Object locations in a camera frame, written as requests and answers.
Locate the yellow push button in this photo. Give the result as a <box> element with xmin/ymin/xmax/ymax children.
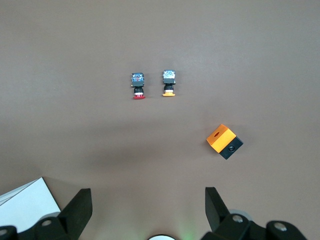
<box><xmin>161</xmin><ymin>69</ymin><xmax>177</xmax><ymax>98</ymax></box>

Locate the white drawer cabinet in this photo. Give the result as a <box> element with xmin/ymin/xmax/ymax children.
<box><xmin>0</xmin><ymin>176</ymin><xmax>62</xmax><ymax>232</ymax></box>

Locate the orange black button box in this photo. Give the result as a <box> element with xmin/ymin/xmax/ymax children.
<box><xmin>206</xmin><ymin>123</ymin><xmax>245</xmax><ymax>161</ymax></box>

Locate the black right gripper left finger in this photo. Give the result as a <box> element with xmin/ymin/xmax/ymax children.
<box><xmin>33</xmin><ymin>188</ymin><xmax>94</xmax><ymax>240</ymax></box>

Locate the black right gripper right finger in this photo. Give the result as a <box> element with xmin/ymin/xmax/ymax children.
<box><xmin>201</xmin><ymin>186</ymin><xmax>267</xmax><ymax>240</ymax></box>

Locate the red push button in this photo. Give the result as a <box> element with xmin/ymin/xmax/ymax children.
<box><xmin>130</xmin><ymin>72</ymin><xmax>147</xmax><ymax>101</ymax></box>

